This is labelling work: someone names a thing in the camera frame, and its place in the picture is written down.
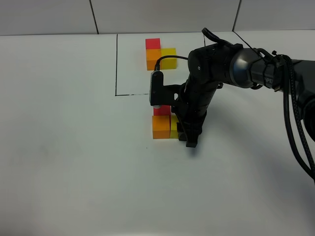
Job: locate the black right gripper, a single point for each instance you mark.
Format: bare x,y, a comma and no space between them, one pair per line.
197,97

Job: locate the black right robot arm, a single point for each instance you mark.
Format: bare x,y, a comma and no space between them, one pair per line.
249,68

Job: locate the yellow template block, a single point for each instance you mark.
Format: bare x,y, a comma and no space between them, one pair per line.
168,63

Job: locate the orange template block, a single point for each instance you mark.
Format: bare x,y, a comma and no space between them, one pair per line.
152,55

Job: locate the red template block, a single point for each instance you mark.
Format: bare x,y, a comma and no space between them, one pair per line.
152,43

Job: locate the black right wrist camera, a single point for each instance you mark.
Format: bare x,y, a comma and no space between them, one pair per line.
161,94

